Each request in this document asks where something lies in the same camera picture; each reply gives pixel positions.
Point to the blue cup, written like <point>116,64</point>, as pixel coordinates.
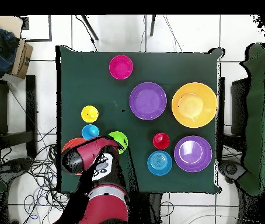
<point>89,131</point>

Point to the orange-red bowl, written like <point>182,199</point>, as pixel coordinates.
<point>71,141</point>

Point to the cardboard box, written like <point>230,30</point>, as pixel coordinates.
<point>21,58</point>

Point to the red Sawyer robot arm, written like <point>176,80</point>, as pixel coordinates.
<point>106,210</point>

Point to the large yellow bowl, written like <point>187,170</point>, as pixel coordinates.
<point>194,105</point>

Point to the beige cardboard sheet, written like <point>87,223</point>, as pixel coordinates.
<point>8,25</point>

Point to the red cup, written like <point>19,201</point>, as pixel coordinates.
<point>161,141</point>

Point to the black wheeled base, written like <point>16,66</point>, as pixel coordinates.
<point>13,168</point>
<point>231,170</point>

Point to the pink bowl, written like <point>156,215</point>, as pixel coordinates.
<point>121,67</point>

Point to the purple bowl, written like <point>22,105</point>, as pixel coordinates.
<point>148,101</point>
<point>192,154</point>

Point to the yellow cup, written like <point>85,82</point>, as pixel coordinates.
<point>89,114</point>

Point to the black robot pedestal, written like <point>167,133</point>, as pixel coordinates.
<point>155,205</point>

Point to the white board black frame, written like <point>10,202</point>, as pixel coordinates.
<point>36,28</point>

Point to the black stand leg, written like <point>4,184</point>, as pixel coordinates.
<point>153,25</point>
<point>90,28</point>

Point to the blue clothing pile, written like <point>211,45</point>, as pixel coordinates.
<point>3,51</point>

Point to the black metal frame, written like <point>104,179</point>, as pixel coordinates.
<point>31,105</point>
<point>238,105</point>

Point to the blue bowl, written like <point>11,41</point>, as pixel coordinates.
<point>159,162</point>

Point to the green bowl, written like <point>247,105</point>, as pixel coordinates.
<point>119,137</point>

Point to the dark green tablecloth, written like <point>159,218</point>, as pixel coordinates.
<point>88,81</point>

